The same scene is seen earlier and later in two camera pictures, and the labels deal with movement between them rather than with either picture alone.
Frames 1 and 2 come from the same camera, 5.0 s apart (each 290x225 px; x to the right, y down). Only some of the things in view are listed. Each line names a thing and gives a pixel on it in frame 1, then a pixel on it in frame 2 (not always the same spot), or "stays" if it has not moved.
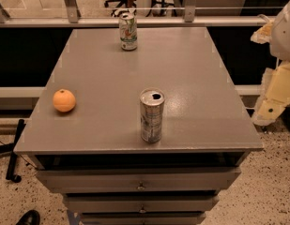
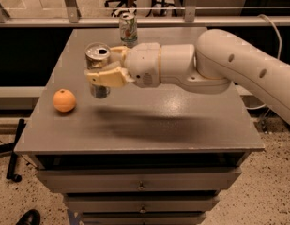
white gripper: [284, 35] -> [143, 63]
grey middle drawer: [99, 203] stays
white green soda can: [128, 32] stays
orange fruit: [64, 100] stays
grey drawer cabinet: [94, 154] stays
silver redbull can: [151, 104] -> [97, 55]
